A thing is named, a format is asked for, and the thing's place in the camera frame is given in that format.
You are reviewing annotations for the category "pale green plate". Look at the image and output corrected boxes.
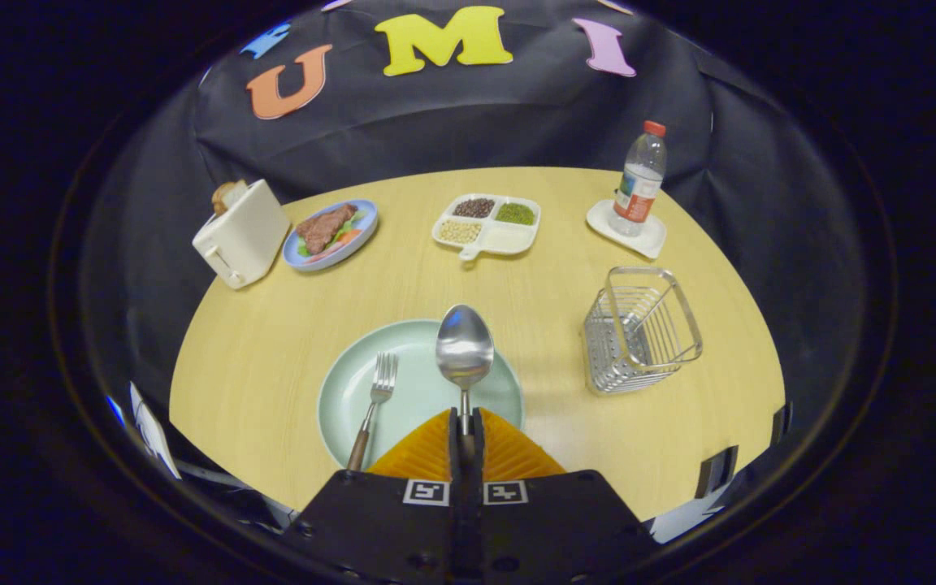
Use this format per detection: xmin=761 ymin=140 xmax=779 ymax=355
xmin=318 ymin=318 xmax=526 ymax=472

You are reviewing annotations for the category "wooden-handled metal spoon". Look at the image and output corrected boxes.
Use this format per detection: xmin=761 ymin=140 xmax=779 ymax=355
xmin=435 ymin=304 xmax=495 ymax=436

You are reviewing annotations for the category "steak with vegetables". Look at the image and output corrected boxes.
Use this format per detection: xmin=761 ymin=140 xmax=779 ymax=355
xmin=296 ymin=203 xmax=362 ymax=256

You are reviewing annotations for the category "white toaster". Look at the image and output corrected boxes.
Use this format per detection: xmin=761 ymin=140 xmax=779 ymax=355
xmin=193 ymin=180 xmax=292 ymax=290

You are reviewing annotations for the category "black backdrop cloth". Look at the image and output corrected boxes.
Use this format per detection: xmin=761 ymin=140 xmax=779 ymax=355
xmin=82 ymin=0 xmax=867 ymax=423

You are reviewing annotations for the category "white square coaster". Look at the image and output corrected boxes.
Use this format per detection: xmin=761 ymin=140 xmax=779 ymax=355
xmin=586 ymin=199 xmax=668 ymax=261

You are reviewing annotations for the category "wooden-handled metal fork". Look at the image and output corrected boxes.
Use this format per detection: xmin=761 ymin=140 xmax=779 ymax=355
xmin=345 ymin=352 xmax=399 ymax=472

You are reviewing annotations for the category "clear red-capped water bottle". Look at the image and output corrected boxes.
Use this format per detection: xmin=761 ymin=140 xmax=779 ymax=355
xmin=613 ymin=120 xmax=668 ymax=238

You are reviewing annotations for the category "white divided bean tray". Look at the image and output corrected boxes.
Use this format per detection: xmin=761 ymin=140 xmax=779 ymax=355
xmin=432 ymin=193 xmax=542 ymax=262

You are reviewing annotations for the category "toasted bread slice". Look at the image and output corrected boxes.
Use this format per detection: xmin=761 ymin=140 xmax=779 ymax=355
xmin=211 ymin=180 xmax=249 ymax=216

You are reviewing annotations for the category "blue plate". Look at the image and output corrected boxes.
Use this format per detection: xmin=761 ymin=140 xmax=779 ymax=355
xmin=283 ymin=200 xmax=379 ymax=271

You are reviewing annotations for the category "metal wire cutlery basket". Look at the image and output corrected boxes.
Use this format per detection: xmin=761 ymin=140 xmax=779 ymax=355
xmin=582 ymin=266 xmax=704 ymax=397

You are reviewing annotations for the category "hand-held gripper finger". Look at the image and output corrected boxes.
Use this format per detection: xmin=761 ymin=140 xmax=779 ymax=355
xmin=285 ymin=409 xmax=469 ymax=585
xmin=468 ymin=409 xmax=656 ymax=585

